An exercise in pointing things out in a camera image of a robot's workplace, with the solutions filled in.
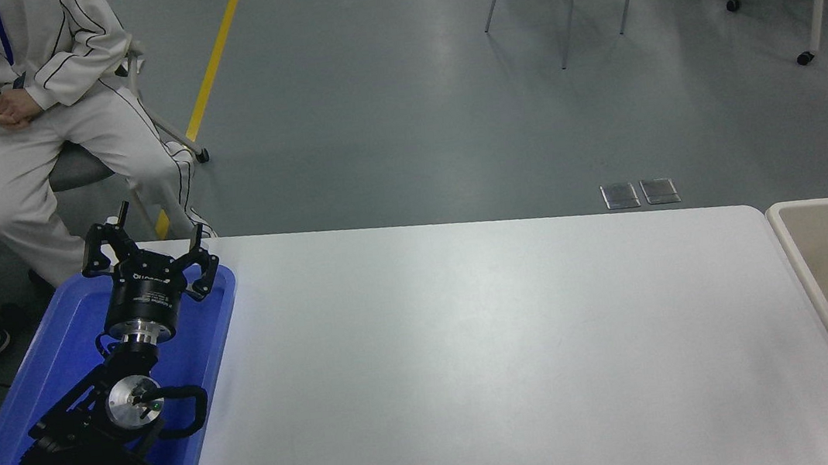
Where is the silver floor outlet plate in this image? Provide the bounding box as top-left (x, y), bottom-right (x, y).
top-left (640, 176), bottom-right (682, 207)
top-left (600, 181), bottom-right (641, 212)

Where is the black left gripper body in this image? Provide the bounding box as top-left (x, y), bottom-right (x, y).
top-left (98, 249), bottom-right (196, 336)

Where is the grey seat chair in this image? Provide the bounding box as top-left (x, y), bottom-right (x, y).
top-left (0, 33), bottom-right (220, 257)

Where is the person's left hand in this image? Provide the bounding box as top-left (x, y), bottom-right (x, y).
top-left (0, 88), bottom-right (45, 128)

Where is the blue plastic tray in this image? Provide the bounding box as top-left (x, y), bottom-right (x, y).
top-left (0, 253), bottom-right (258, 465)

